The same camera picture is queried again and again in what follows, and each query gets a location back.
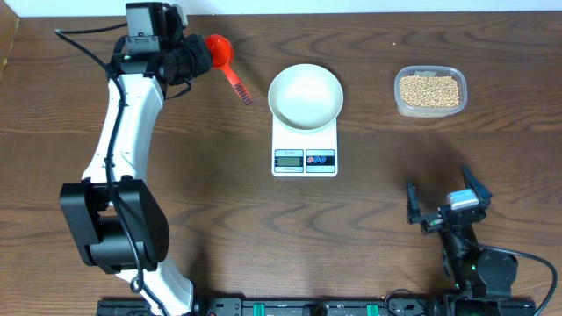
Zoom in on soybeans in container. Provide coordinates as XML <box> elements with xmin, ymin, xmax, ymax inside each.
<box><xmin>399</xmin><ymin>75</ymin><xmax>460</xmax><ymax>108</ymax></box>

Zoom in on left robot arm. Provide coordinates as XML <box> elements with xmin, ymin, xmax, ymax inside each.
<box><xmin>60</xmin><ymin>32</ymin><xmax>213</xmax><ymax>315</ymax></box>

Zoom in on white round bowl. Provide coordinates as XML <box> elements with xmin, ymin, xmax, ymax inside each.
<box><xmin>268</xmin><ymin>64</ymin><xmax>344</xmax><ymax>132</ymax></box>

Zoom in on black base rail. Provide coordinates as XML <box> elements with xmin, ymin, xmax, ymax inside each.
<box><xmin>95</xmin><ymin>296</ymin><xmax>538</xmax><ymax>316</ymax></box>

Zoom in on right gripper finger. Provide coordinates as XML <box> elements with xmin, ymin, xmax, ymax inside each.
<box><xmin>461</xmin><ymin>164</ymin><xmax>493</xmax><ymax>202</ymax></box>
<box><xmin>407</xmin><ymin>180</ymin><xmax>422</xmax><ymax>225</ymax></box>

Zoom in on red plastic measuring scoop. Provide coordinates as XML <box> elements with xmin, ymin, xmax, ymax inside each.
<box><xmin>205</xmin><ymin>34</ymin><xmax>253</xmax><ymax>105</ymax></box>

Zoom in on white digital kitchen scale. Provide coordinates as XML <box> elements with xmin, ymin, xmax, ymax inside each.
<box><xmin>271</xmin><ymin>118</ymin><xmax>339</xmax><ymax>177</ymax></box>

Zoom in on clear plastic container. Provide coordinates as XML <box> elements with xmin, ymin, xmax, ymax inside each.
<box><xmin>394</xmin><ymin>65</ymin><xmax>468</xmax><ymax>119</ymax></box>

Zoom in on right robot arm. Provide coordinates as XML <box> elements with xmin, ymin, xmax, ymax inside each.
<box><xmin>407</xmin><ymin>166</ymin><xmax>518</xmax><ymax>315</ymax></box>

